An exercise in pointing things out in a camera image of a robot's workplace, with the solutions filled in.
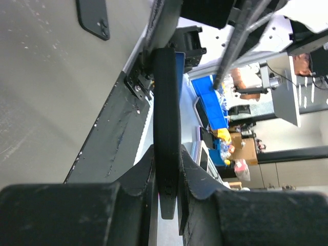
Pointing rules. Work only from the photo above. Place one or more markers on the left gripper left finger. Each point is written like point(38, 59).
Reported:
point(123, 212)

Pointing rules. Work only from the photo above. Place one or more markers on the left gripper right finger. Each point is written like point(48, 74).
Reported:
point(211, 214)

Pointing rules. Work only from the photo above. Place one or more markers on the blue smartphone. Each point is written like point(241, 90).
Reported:
point(180, 65)

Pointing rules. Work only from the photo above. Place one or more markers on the black smartphone face down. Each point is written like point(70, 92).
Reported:
point(92, 17)

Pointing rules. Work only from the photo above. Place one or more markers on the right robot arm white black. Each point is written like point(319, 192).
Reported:
point(249, 19)

